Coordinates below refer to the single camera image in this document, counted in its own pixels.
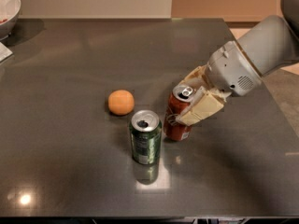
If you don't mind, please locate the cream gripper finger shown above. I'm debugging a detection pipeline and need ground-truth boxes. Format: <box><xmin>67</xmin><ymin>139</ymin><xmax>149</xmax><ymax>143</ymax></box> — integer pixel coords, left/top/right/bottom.
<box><xmin>176</xmin><ymin>87</ymin><xmax>225</xmax><ymax>126</ymax></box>
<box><xmin>179</xmin><ymin>66</ymin><xmax>208</xmax><ymax>89</ymax></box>

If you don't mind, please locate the red coke can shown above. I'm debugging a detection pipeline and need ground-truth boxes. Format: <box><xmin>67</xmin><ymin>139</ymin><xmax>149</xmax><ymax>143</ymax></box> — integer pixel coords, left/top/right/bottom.
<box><xmin>164</xmin><ymin>84</ymin><xmax>194</xmax><ymax>141</ymax></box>

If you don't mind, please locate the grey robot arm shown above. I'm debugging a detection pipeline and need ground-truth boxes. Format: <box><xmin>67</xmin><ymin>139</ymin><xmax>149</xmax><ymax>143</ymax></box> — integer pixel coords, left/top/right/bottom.
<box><xmin>176</xmin><ymin>0</ymin><xmax>299</xmax><ymax>126</ymax></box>

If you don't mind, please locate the green soda can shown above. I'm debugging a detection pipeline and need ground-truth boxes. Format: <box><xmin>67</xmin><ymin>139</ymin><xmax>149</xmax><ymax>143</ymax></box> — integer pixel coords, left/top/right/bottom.
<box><xmin>129</xmin><ymin>110</ymin><xmax>162</xmax><ymax>165</ymax></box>

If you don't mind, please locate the orange fruit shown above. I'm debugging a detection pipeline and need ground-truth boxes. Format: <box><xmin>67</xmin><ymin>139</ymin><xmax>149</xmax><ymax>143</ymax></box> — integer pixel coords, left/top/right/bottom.
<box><xmin>108</xmin><ymin>90</ymin><xmax>135</xmax><ymax>116</ymax></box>

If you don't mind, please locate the white paper sheet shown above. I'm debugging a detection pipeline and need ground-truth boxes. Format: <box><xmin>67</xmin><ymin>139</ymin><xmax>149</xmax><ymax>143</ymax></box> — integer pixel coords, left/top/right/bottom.
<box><xmin>0</xmin><ymin>42</ymin><xmax>13</xmax><ymax>62</ymax></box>

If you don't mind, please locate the grey metal bowl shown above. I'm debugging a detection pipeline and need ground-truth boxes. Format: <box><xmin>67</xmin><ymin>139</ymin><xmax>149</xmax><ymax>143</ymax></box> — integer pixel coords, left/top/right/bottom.
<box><xmin>0</xmin><ymin>0</ymin><xmax>21</xmax><ymax>40</ymax></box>

